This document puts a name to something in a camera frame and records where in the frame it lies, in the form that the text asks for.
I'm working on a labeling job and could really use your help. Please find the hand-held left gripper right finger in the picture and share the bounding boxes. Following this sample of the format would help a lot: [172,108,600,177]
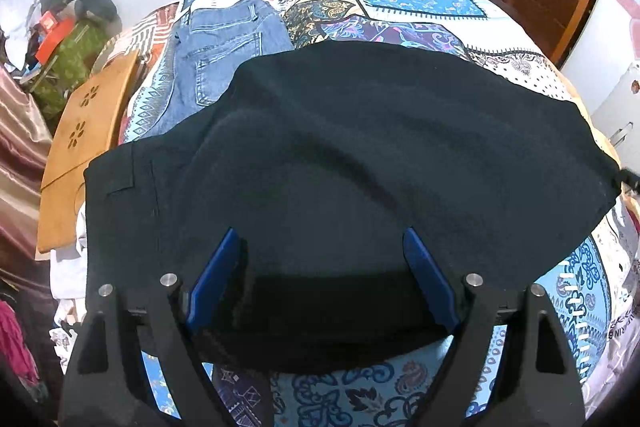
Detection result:
[403,227,587,427]

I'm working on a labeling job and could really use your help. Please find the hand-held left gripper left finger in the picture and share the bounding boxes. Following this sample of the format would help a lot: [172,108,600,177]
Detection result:
[59,227,242,427]

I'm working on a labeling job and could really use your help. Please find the black pants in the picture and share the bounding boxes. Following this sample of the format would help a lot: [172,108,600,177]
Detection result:
[83,41,621,375]

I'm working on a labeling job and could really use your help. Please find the pink satin curtain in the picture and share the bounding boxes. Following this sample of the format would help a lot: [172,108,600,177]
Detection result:
[0,66,55,323]

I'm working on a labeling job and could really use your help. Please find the blue denim jeans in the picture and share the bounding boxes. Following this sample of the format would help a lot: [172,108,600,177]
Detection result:
[159,0,296,138]

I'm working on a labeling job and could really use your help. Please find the green patterned bag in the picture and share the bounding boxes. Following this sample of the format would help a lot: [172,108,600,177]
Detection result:
[31,23,112,130]

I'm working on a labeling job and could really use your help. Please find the patchwork printed bedspread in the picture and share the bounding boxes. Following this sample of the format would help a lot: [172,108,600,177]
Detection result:
[50,0,640,427]

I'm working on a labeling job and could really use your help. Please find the white cabinet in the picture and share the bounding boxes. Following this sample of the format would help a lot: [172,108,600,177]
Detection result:
[562,0,640,158]

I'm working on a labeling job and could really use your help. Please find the red box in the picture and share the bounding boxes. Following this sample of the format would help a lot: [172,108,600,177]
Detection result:
[37,12,76,62]

